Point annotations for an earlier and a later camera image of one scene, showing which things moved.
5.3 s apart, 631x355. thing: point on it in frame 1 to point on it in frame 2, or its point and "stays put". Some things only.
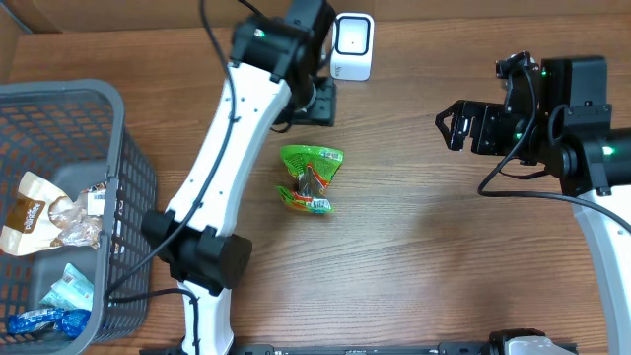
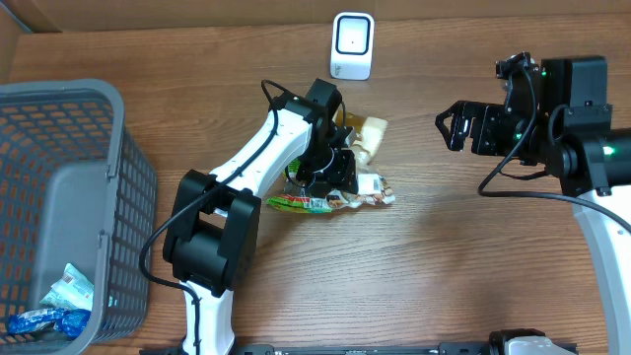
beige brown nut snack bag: [39, 217] to [372, 188]
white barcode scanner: [352, 49] stays put
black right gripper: [484, 114] stays put
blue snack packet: [74, 322] stays put
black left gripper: [324, 112] to [342, 178]
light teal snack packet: [74, 291] stays put
